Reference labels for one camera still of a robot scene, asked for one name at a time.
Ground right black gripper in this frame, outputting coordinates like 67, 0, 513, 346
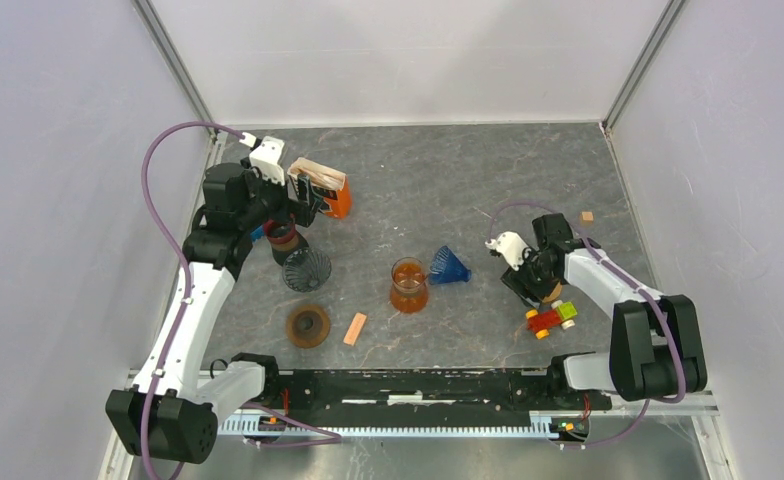
500, 245, 559, 310

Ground orange coffee filter box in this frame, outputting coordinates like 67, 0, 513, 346
287, 157, 352, 220

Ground white slotted cable duct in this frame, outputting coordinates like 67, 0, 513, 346
218, 413, 568, 440

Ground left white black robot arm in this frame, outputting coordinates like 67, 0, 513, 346
105, 163, 322, 464

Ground dark wooden dripper ring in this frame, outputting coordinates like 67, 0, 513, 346
285, 303, 332, 350

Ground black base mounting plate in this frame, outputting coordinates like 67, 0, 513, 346
254, 368, 612, 428

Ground amber glass carafe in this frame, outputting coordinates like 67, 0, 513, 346
389, 257, 429, 314

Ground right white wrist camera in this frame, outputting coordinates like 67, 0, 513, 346
485, 231, 533, 271

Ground dark red cup carafe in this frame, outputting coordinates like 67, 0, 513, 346
262, 220, 309, 266

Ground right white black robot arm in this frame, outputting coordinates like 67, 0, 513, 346
485, 213, 708, 408

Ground blue red toy block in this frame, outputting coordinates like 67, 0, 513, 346
251, 227, 264, 242

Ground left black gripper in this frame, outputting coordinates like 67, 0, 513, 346
237, 158, 322, 232

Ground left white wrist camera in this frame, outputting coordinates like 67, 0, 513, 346
242, 134, 286, 186

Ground dark smoky glass dripper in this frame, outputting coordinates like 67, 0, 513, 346
282, 247, 332, 293

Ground blue glass dripper cone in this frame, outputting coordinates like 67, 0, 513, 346
428, 245, 472, 285

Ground long wooden block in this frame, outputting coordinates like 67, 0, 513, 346
343, 312, 367, 346

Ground red green toy car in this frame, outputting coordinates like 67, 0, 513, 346
525, 300, 578, 339

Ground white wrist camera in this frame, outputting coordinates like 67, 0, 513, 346
242, 134, 286, 186
485, 231, 533, 271

